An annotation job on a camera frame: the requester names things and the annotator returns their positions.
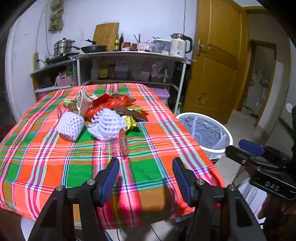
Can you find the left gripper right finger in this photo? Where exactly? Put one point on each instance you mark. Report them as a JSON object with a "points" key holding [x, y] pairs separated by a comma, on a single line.
{"points": [[186, 180]]}

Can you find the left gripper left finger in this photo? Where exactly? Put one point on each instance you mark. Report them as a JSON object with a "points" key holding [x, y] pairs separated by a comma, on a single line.
{"points": [[105, 181]]}

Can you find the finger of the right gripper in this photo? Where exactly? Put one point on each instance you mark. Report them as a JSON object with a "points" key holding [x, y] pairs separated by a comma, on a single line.
{"points": [[238, 155], [251, 147]]}

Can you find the red round lid cup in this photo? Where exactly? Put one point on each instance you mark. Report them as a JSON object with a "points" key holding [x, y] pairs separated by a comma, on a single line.
{"points": [[123, 142]]}

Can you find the white foam net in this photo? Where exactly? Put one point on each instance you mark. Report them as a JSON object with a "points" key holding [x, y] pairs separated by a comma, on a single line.
{"points": [[106, 124], [70, 125]]}

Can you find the yellow snack wrapper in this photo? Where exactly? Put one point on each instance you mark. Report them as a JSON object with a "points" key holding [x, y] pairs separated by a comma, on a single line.
{"points": [[137, 109], [130, 122]]}

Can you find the white paper bag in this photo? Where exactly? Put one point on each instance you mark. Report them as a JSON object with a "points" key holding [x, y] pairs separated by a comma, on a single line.
{"points": [[84, 102]]}

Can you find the white trash bin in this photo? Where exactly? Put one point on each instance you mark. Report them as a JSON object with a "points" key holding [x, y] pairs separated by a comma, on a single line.
{"points": [[212, 136]]}

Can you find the right hand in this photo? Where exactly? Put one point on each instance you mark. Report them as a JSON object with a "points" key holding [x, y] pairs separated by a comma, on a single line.
{"points": [[272, 203]]}

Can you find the plaid tablecloth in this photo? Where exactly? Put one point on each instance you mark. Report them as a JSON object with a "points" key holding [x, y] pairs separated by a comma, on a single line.
{"points": [[35, 159]]}

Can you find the green floor bottle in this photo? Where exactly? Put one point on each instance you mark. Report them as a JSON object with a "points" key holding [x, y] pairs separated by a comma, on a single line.
{"points": [[177, 110]]}

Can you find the brown wrapper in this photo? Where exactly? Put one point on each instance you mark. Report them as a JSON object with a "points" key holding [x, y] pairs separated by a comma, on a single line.
{"points": [[138, 117]]}

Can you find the wooden door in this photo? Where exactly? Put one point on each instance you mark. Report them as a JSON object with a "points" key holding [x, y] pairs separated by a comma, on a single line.
{"points": [[221, 42]]}

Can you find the red mesh bag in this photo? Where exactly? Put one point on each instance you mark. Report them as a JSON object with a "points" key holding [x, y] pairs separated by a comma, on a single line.
{"points": [[119, 100]]}

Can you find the red plastic wrapper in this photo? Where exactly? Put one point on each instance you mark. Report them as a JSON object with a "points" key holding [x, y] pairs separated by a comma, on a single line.
{"points": [[101, 100]]}

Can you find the green snack packet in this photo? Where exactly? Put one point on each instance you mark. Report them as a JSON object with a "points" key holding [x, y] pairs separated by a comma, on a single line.
{"points": [[71, 105]]}

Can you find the purple lid storage box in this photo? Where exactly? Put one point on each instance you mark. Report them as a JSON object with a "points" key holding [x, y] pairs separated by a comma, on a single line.
{"points": [[162, 94]]}

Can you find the pink basket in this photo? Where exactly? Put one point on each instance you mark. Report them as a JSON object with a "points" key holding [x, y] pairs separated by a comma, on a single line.
{"points": [[63, 80]]}

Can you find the metal shelf unit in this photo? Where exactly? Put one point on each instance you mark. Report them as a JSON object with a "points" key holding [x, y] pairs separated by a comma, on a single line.
{"points": [[152, 69]]}

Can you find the wooden side cabinet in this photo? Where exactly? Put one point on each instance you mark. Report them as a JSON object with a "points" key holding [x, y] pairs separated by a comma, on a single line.
{"points": [[44, 79]]}

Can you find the white electric kettle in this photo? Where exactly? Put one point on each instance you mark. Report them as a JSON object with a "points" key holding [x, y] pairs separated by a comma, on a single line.
{"points": [[180, 45]]}

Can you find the black frying pan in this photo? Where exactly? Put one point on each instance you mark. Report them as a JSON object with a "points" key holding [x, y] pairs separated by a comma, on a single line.
{"points": [[94, 48]]}

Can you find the induction cooker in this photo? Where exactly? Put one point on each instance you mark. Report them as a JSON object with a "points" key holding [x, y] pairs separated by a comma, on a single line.
{"points": [[59, 58]]}

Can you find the green oil bottle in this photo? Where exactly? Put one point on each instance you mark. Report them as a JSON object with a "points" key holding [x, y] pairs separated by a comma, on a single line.
{"points": [[116, 43]]}

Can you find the red lid jar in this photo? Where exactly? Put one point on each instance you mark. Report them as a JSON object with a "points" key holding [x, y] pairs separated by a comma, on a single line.
{"points": [[126, 46]]}

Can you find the clear plastic container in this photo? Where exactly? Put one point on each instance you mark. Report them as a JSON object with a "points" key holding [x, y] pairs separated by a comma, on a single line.
{"points": [[161, 46]]}

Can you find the pink utensil holder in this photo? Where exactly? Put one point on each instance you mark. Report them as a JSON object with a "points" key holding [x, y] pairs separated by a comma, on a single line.
{"points": [[145, 47]]}

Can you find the steel steamer pot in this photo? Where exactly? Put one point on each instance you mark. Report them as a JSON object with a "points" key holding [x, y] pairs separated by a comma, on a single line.
{"points": [[64, 46]]}

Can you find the dark sauce bottle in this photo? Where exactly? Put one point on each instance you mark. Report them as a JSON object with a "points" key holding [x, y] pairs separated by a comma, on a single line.
{"points": [[121, 42]]}

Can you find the wooden cutting board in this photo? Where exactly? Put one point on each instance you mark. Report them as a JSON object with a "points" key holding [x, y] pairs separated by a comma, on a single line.
{"points": [[105, 34]]}

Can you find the green hanging cloth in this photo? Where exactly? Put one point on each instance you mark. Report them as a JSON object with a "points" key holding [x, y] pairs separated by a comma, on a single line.
{"points": [[57, 10]]}

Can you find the wall power strip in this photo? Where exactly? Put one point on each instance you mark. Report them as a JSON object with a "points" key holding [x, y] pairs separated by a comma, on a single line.
{"points": [[35, 62]]}

